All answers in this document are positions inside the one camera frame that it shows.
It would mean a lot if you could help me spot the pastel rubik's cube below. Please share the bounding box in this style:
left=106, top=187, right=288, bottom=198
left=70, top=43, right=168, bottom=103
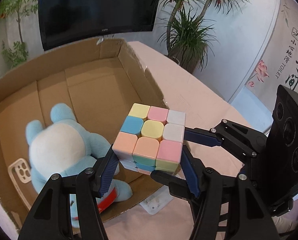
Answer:
left=113, top=103, right=186, bottom=175

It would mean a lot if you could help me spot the cream clear phone case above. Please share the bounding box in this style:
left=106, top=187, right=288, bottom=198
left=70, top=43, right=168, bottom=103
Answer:
left=8, top=158, right=36, bottom=210

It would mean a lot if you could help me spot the blue white plush toy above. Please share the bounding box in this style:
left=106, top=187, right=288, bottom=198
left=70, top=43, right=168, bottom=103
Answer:
left=25, top=102, right=134, bottom=228

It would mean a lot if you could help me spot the white folding stand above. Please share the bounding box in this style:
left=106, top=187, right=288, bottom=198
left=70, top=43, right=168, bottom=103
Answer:
left=139, top=185, right=173, bottom=215

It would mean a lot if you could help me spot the toilet sign banner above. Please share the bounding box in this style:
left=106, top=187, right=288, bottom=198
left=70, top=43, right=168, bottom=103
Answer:
left=245, top=0, right=298, bottom=110

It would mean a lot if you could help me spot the potted palm plant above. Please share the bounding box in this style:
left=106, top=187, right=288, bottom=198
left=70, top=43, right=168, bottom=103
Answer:
left=159, top=0, right=249, bottom=73

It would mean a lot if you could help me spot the brown cardboard box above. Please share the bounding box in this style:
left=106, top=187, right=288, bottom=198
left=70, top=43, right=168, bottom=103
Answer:
left=0, top=38, right=185, bottom=238

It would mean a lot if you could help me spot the black tv screen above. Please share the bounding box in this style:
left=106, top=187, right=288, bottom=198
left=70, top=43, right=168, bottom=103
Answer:
left=38, top=0, right=159, bottom=50

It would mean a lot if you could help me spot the small leafy tree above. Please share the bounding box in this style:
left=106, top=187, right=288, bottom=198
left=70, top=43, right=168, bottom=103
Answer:
left=0, top=0, right=38, bottom=68

